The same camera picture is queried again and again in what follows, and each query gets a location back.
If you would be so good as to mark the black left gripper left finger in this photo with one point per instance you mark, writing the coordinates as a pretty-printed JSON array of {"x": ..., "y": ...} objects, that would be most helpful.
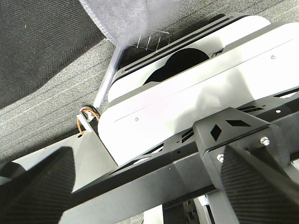
[{"x": 40, "y": 195}]

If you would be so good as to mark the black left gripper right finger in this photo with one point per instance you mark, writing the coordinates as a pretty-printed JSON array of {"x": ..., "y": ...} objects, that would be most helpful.
[{"x": 258, "y": 193}]

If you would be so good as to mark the grey microfibre towel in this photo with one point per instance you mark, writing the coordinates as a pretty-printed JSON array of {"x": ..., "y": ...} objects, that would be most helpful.
[{"x": 119, "y": 20}]

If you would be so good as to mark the white robot torso shell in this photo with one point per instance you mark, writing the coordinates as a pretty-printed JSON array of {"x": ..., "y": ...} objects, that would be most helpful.
[{"x": 248, "y": 58}]

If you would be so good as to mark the black fabric table mat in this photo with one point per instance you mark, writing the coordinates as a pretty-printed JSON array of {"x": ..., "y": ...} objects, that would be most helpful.
[{"x": 53, "y": 59}]

